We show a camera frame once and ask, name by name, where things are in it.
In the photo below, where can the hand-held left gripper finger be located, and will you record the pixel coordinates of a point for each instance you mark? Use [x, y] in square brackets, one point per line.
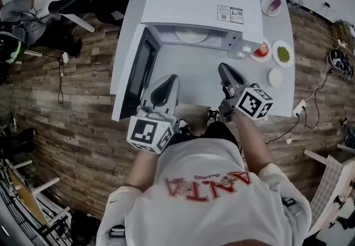
[173, 98]
[146, 95]

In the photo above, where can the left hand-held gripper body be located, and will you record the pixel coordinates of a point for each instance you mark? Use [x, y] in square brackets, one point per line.
[144, 134]

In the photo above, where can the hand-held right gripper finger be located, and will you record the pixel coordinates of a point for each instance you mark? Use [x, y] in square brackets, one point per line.
[244, 82]
[223, 76]

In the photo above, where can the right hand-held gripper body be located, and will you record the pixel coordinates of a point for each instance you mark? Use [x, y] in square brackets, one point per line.
[253, 102]

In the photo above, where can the white plate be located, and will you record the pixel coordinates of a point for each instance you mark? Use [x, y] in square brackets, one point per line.
[283, 64]
[264, 4]
[260, 59]
[191, 35]

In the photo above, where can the person's right forearm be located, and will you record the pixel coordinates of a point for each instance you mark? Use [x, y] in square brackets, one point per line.
[252, 145]

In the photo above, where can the person's left forearm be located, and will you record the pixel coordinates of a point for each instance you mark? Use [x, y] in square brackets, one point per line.
[144, 173]

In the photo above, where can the person's left shoe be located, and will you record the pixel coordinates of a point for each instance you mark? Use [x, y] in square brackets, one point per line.
[184, 127]

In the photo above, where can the person's shoe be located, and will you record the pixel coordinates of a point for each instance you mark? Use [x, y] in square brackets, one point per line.
[184, 127]
[213, 115]

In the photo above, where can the white bowl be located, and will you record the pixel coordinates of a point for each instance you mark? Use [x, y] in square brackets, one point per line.
[276, 78]

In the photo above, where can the red apple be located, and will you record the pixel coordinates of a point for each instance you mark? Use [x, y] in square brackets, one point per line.
[262, 50]

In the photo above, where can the person's right shoe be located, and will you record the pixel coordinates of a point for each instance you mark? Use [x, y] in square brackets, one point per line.
[213, 115]

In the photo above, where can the person's black shorts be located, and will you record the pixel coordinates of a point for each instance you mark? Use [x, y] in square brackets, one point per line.
[219, 131]

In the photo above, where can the white power strip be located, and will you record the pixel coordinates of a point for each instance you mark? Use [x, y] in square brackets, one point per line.
[299, 107]

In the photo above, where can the pile of green beans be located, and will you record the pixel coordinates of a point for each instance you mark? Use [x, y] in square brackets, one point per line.
[283, 53]

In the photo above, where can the white paper scrap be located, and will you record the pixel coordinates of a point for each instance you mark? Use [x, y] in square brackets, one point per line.
[289, 140]

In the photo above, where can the purple onion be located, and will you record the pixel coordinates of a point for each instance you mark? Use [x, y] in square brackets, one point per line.
[274, 6]

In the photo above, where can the white charger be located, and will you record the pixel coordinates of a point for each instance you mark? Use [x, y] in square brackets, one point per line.
[65, 57]

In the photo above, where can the black round device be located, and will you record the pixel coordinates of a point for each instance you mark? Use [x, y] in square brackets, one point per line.
[337, 60]

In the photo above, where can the person's white t-shirt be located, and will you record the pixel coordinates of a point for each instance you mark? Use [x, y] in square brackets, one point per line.
[205, 217]

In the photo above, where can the checkered cloth table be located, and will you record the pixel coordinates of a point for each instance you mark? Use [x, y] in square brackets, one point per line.
[330, 178]

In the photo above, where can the wicker basket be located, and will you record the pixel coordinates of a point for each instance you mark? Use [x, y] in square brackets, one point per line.
[344, 28]

